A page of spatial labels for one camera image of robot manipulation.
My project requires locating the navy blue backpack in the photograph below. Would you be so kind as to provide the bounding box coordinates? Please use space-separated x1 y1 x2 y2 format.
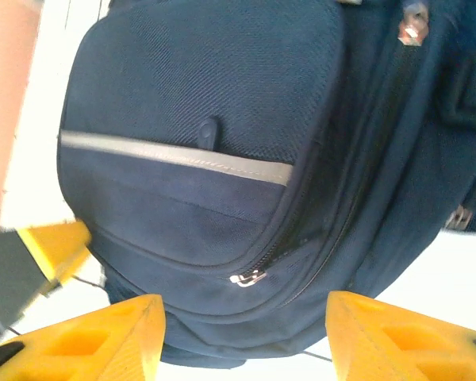
55 0 476 371

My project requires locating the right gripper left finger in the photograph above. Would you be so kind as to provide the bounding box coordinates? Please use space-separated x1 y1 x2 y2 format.
0 293 168 381

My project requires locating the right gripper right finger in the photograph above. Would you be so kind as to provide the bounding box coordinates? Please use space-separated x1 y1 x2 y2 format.
324 291 476 381

